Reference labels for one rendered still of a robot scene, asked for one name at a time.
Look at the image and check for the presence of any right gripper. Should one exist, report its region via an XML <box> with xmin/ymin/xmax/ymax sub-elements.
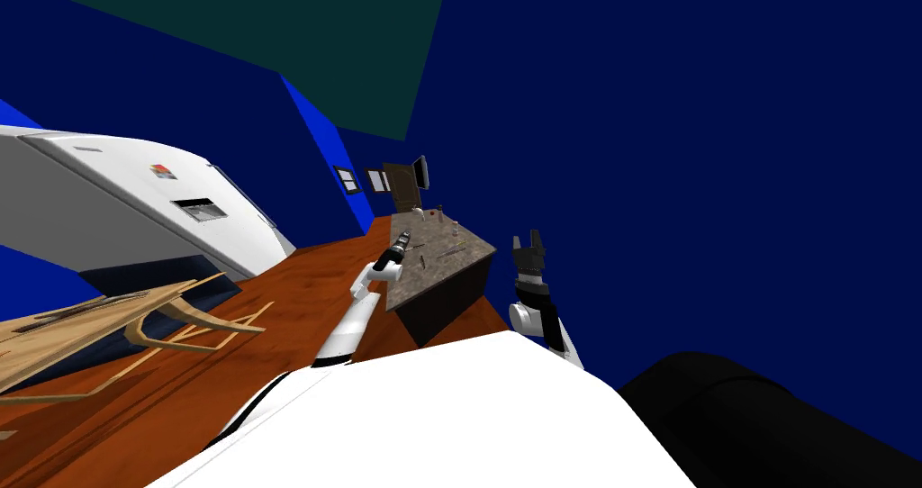
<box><xmin>511</xmin><ymin>230</ymin><xmax>549</xmax><ymax>280</ymax></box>

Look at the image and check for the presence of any brown door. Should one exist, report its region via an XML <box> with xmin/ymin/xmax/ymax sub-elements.
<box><xmin>381</xmin><ymin>160</ymin><xmax>426</xmax><ymax>215</ymax></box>

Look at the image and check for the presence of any dark stone-topped counter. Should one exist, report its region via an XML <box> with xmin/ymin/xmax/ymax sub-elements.
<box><xmin>384</xmin><ymin>210</ymin><xmax>499</xmax><ymax>349</ymax></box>

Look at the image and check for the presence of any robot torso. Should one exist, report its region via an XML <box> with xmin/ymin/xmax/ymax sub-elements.
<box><xmin>143</xmin><ymin>329</ymin><xmax>699</xmax><ymax>488</ymax></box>

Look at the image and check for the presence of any white refrigerator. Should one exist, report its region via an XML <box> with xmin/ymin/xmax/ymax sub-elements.
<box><xmin>0</xmin><ymin>123</ymin><xmax>297</xmax><ymax>282</ymax></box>

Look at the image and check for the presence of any light wooden table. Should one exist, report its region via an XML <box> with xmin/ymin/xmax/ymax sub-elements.
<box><xmin>0</xmin><ymin>271</ymin><xmax>276</xmax><ymax>407</ymax></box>

